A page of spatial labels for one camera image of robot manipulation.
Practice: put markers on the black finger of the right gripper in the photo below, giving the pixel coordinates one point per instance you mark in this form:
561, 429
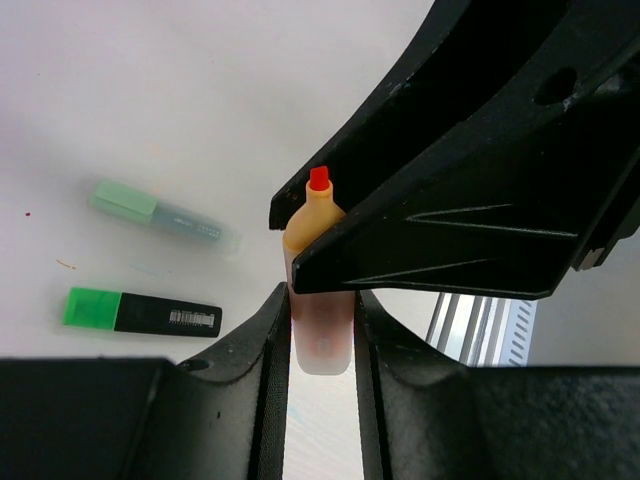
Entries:
539, 181

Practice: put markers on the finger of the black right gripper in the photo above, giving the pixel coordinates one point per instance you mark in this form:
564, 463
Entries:
462, 55

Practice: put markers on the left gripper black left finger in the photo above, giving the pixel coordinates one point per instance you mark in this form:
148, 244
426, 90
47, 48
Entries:
220, 414

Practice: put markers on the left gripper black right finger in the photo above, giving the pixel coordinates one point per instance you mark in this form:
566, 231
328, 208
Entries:
424, 415

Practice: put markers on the dark green highlighter pen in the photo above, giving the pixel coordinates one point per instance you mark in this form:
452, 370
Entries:
159, 316

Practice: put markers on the orange highlighter pen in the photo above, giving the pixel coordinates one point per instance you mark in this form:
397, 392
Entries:
322, 316

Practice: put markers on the translucent green highlighter pen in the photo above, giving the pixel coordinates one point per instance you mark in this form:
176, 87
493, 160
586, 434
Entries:
221, 237

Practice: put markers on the bright green pen cap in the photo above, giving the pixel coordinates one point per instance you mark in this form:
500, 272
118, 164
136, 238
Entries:
91, 308

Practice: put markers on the pale green pen cap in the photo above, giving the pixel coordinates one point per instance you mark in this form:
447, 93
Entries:
122, 201

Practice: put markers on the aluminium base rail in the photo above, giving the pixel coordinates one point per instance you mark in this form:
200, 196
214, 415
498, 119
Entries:
469, 329

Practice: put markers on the white slotted cable duct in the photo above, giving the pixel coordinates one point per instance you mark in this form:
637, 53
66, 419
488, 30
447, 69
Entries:
518, 334

